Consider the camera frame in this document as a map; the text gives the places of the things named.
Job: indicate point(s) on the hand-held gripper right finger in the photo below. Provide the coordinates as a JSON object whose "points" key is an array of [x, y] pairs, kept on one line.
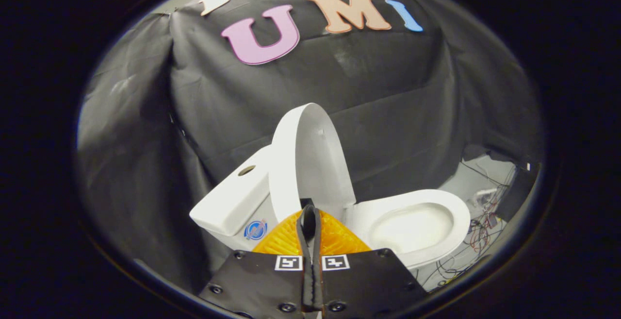
{"points": [[317, 241]]}

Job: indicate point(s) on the white toilet seat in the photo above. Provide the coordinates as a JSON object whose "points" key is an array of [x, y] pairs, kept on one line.
{"points": [[458, 212]]}

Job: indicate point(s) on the black backdrop cloth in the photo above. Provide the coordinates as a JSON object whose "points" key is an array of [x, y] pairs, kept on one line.
{"points": [[388, 91]]}

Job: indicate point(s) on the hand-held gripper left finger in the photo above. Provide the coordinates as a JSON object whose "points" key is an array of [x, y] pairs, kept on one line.
{"points": [[303, 241]]}

